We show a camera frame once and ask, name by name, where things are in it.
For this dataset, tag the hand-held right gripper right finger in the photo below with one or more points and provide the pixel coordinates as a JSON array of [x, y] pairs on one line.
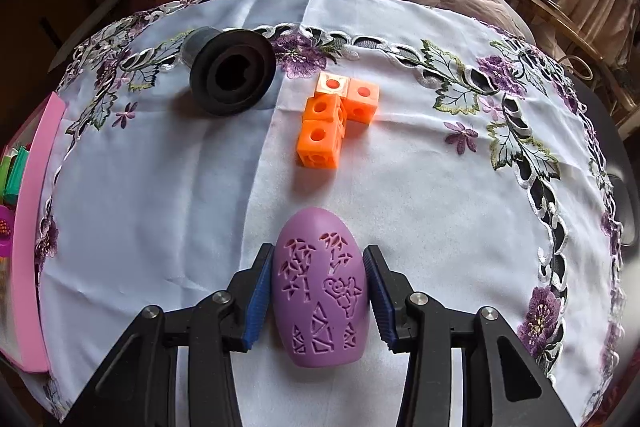
[[382, 307]]

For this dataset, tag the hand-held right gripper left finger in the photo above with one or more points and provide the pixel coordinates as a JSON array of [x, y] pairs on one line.
[[257, 302]]

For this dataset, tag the purple carved egg-shaped block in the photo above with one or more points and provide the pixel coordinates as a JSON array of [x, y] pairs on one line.
[[320, 292]]

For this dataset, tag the white embroidered floral tablecloth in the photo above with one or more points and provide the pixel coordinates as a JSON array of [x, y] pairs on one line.
[[175, 232]]

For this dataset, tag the orange cube block cluster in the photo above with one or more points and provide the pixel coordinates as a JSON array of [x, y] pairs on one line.
[[325, 127]]

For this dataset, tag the black plastic spool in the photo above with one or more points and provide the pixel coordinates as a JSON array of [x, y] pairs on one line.
[[232, 72]]

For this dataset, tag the pink tray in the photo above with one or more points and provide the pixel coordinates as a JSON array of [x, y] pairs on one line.
[[30, 257]]

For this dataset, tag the black padded table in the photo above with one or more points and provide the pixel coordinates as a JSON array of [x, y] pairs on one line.
[[625, 207]]

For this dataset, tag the magenta plastic toy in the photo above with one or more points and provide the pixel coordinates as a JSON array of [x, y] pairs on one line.
[[5, 227]]

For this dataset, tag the green plastic piece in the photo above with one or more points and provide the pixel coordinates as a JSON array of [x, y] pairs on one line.
[[6, 169], [21, 167]]

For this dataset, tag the wooden desk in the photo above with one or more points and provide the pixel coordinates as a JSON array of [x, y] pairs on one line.
[[550, 7]]

